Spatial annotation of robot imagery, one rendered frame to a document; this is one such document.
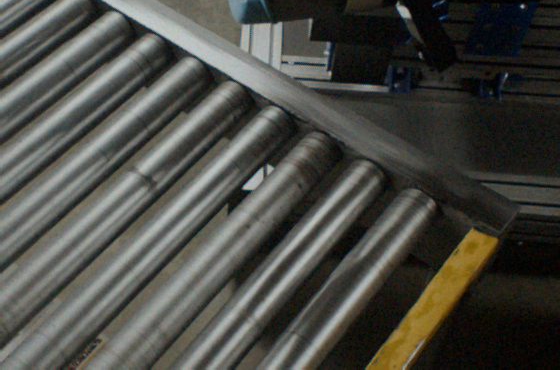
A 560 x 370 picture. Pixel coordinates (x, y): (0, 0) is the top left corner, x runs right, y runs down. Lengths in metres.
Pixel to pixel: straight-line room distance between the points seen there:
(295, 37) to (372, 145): 0.99
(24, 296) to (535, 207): 1.12
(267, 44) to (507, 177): 0.57
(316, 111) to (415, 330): 0.31
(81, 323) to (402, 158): 0.41
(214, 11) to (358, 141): 1.37
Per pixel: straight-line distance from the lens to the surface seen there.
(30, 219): 1.01
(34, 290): 0.96
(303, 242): 0.98
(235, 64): 1.14
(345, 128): 1.09
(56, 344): 0.92
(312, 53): 2.02
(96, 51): 1.17
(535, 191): 1.85
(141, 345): 0.92
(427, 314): 0.94
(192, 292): 0.94
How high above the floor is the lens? 1.61
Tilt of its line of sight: 51 degrees down
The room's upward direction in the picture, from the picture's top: 2 degrees clockwise
